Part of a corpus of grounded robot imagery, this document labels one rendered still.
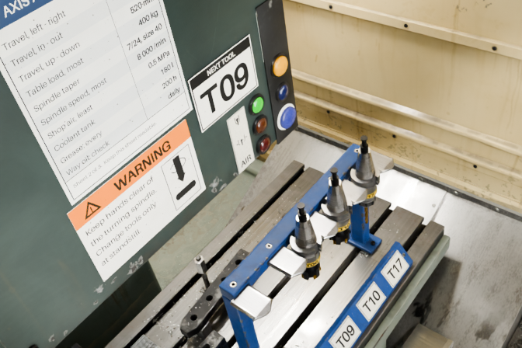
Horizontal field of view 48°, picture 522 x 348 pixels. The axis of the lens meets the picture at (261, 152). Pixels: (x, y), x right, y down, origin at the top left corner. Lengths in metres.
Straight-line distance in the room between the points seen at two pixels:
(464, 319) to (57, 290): 1.25
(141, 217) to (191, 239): 1.46
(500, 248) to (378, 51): 0.62
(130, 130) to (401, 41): 1.07
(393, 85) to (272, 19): 0.99
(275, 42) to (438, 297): 1.13
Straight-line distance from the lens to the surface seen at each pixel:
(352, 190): 1.26
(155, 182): 0.62
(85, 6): 0.50
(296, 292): 1.49
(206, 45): 0.61
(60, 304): 0.61
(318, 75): 1.78
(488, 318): 1.67
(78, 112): 0.52
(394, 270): 1.48
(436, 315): 1.68
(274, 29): 0.69
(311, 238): 1.14
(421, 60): 1.54
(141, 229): 0.63
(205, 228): 2.10
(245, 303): 1.11
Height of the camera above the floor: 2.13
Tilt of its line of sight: 42 degrees down
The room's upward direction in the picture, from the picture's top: 11 degrees counter-clockwise
